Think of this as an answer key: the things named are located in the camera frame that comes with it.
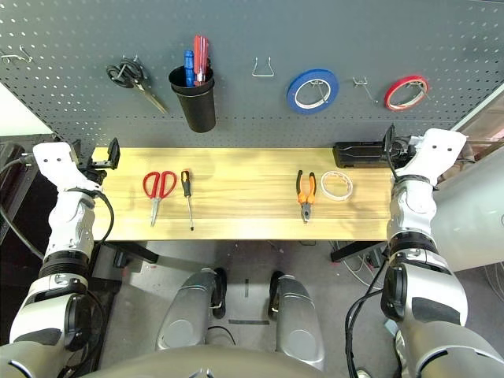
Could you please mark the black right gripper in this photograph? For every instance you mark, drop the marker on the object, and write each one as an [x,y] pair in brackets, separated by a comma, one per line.
[401,151]

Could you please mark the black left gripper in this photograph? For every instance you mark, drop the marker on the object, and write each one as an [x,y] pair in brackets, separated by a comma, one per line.
[92,173]

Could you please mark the white tape roll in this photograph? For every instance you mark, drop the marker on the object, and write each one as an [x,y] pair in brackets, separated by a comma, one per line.
[342,197]

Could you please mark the black orange screwdriver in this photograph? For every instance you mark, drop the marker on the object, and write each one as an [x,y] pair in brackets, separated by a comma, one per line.
[186,185]

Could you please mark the orange black pliers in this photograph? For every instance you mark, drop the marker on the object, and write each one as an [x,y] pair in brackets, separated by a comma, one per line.
[305,204]

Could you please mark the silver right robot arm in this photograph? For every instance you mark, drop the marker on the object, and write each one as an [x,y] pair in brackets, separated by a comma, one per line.
[413,204]

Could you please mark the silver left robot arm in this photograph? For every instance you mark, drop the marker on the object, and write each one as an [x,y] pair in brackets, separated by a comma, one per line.
[67,224]

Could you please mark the dark grey pegboard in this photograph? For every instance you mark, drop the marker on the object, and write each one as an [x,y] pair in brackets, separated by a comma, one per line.
[252,23]

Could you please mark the small black tool case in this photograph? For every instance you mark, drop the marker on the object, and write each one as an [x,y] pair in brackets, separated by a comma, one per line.
[354,155]

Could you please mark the red tape roll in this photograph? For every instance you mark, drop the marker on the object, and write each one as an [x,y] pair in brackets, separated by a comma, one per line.
[388,96]

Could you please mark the silver tape peg hook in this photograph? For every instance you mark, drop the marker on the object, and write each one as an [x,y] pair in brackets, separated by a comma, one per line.
[368,91]
[321,88]
[420,88]

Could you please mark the large black equipment case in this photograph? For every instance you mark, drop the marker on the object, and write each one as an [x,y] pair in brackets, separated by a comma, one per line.
[23,197]

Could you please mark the silver scissors peg hook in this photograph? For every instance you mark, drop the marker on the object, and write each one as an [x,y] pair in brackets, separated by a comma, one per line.
[130,65]

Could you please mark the blue tape roll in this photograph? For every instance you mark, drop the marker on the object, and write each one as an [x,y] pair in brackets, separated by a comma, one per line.
[292,96]

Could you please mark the black cup holder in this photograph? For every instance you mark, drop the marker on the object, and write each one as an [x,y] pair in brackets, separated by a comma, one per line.
[197,110]

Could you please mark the white rounded machine shell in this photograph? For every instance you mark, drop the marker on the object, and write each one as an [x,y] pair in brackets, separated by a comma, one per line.
[472,216]

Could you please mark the silver double peg hook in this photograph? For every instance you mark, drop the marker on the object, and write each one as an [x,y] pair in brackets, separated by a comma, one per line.
[24,52]

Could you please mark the silver left robot leg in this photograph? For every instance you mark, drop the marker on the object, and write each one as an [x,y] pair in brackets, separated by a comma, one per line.
[185,315]

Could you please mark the silver robot leg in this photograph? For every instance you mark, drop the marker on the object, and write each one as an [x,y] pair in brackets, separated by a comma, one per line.
[299,315]
[185,315]

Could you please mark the black left robot foot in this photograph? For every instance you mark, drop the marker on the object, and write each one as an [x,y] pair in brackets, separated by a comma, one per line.
[220,291]

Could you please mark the black robot foot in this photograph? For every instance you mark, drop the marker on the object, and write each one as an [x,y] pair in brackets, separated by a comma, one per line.
[275,291]
[220,291]

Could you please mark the grey square floor pad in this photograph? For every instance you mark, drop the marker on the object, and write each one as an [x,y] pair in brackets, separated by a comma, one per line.
[390,327]

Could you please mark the black right robot foot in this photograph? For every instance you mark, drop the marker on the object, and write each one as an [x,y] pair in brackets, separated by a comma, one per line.
[275,291]

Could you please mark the silver right robot leg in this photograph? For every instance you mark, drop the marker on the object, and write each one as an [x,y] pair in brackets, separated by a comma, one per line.
[299,315]

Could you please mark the grey robot torso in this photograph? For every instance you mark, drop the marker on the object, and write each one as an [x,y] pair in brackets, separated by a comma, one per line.
[197,360]

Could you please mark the white bystander shoe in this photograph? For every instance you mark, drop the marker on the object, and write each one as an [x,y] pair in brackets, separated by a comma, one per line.
[362,373]

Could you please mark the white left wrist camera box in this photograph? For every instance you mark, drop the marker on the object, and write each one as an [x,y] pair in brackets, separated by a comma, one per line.
[55,161]

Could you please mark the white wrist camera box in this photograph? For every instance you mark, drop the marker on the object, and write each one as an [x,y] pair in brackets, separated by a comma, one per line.
[55,161]
[433,153]

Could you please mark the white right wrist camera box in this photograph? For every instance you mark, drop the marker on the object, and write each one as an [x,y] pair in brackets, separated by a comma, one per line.
[433,153]

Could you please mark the black table leg bracket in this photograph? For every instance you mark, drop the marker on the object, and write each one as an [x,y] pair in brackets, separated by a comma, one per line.
[134,252]
[354,250]

